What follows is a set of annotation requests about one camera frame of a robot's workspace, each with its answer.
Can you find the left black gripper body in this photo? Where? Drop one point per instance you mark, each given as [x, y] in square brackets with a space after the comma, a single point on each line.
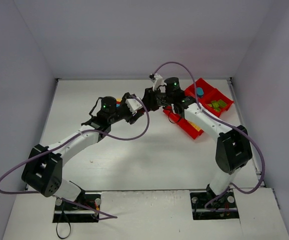
[128, 115]

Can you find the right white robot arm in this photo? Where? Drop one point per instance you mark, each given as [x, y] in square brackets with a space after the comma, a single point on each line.
[233, 149]

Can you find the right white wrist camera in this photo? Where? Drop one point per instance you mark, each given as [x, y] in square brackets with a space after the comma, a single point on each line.
[157, 80]

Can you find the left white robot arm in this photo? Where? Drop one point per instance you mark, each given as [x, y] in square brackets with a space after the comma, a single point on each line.
[44, 170]

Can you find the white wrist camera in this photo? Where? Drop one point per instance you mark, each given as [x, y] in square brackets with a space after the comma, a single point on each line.
[134, 104]
[157, 80]

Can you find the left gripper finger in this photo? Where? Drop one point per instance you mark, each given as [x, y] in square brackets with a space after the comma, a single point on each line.
[123, 105]
[135, 117]

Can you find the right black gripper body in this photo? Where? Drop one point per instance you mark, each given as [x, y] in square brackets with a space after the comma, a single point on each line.
[149, 99]

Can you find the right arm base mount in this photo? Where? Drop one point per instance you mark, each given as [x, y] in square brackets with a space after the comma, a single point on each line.
[224, 208]

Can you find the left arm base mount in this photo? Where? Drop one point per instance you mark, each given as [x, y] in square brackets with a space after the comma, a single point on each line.
[64, 211]

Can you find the green lego brick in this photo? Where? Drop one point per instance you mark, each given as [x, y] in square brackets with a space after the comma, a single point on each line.
[213, 104]
[221, 103]

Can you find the green lego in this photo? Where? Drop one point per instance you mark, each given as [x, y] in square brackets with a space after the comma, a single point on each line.
[217, 109]

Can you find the red divided container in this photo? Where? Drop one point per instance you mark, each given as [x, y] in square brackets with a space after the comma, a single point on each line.
[210, 94]

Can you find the large blue lego brick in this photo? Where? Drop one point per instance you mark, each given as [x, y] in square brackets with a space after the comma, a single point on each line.
[199, 92]

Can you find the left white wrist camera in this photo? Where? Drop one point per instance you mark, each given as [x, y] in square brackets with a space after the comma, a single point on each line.
[134, 104]

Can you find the long yellow lego plate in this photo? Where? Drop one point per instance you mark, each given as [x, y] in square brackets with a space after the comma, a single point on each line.
[197, 128]

